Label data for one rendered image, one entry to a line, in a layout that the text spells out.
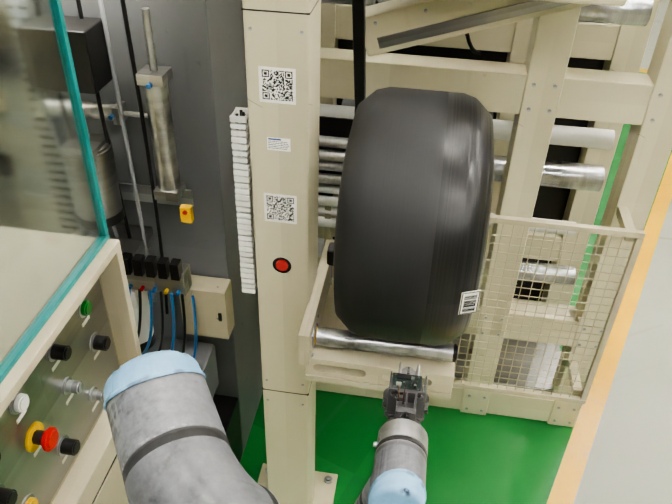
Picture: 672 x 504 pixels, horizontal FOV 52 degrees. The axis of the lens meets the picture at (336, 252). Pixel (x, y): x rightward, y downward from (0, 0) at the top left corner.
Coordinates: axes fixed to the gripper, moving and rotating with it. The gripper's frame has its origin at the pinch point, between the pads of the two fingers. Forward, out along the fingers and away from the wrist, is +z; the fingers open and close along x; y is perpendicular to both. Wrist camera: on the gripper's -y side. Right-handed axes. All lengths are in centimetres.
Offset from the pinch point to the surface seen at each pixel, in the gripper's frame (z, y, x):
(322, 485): 51, -94, 23
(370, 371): 16.9, -14.2, 8.6
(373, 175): 9.0, 39.8, 11.1
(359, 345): 18.4, -8.1, 11.9
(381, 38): 58, 55, 15
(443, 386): 17.1, -16.0, -9.1
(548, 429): 91, -90, -57
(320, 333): 19.3, -6.6, 21.5
